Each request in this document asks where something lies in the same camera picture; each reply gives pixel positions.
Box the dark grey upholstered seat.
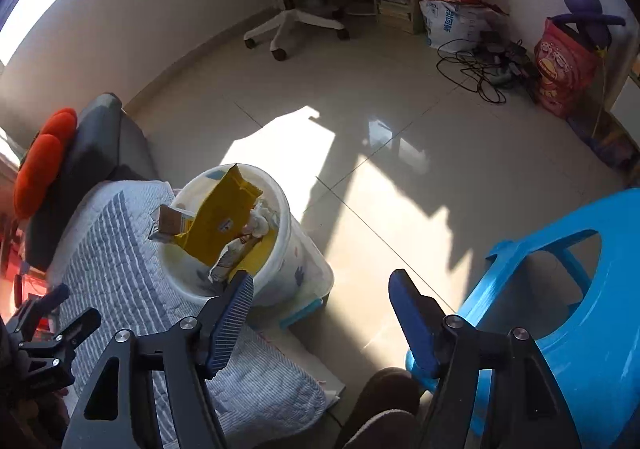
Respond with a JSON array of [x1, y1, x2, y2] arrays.
[[22, 94, 160, 272]]

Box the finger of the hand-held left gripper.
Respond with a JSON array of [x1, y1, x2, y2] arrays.
[[10, 284, 71, 335], [25, 308, 102, 362]]

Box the purple balloon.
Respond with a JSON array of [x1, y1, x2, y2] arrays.
[[550, 0, 627, 50]]

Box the blue white milk carton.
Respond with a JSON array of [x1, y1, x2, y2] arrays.
[[148, 204, 196, 246]]

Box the pink shelf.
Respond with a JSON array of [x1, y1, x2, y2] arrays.
[[0, 214, 31, 310]]

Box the red printed bag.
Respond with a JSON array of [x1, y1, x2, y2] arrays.
[[533, 18, 601, 118]]

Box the tangled black cables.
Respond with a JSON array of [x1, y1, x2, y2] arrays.
[[436, 29, 538, 104]]

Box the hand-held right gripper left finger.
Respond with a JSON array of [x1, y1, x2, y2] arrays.
[[60, 270, 256, 449]]

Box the white plastic bucket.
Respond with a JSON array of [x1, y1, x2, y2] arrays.
[[156, 163, 335, 308]]

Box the yellow snack packet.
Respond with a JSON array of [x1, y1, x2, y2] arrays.
[[175, 165, 264, 266]]

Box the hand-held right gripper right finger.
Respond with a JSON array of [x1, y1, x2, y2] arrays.
[[388, 269, 583, 449]]

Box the blue plastic stool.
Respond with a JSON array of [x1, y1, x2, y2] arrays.
[[405, 188, 640, 449]]

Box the white printed bag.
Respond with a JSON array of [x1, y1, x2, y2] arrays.
[[419, 0, 501, 52]]

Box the grey striped quilted blanket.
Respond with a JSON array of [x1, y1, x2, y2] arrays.
[[47, 179, 328, 430]]

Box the orange pumpkin cushion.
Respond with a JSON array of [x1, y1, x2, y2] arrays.
[[13, 108, 78, 220]]

